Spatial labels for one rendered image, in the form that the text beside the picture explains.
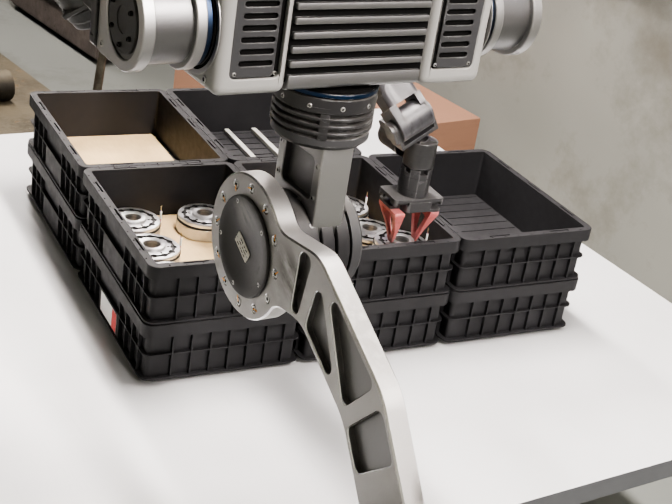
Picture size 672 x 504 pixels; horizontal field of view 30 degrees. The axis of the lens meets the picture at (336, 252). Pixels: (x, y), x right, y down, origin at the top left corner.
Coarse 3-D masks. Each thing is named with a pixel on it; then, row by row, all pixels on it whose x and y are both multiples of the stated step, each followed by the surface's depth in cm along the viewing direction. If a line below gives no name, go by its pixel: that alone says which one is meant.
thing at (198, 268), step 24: (96, 168) 233; (120, 168) 234; (144, 168) 236; (168, 168) 239; (192, 168) 241; (96, 192) 224; (120, 216) 217; (144, 264) 204; (168, 264) 203; (192, 264) 204
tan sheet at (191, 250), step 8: (168, 216) 242; (176, 216) 243; (168, 224) 239; (160, 232) 236; (168, 232) 236; (176, 232) 237; (176, 240) 234; (184, 240) 234; (192, 240) 235; (184, 248) 231; (192, 248) 232; (200, 248) 232; (208, 248) 233; (184, 256) 228; (192, 256) 229; (200, 256) 229; (208, 256) 230
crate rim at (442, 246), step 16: (256, 160) 248; (272, 160) 249; (352, 160) 257; (368, 160) 256; (384, 176) 250; (432, 240) 226; (448, 240) 227; (368, 256) 220; (384, 256) 222; (400, 256) 223; (416, 256) 225
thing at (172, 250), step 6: (138, 234) 226; (144, 234) 227; (150, 234) 227; (156, 234) 227; (162, 240) 226; (168, 240) 226; (168, 246) 224; (174, 246) 225; (150, 252) 221; (156, 252) 221; (162, 252) 221; (168, 252) 222; (174, 252) 223; (156, 258) 219; (162, 258) 219; (168, 258) 220
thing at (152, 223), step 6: (120, 210) 235; (126, 210) 235; (132, 210) 236; (138, 210) 235; (144, 210) 236; (150, 216) 235; (156, 216) 234; (150, 222) 231; (156, 222) 232; (132, 228) 229; (138, 228) 229; (144, 228) 230; (150, 228) 229; (156, 228) 230
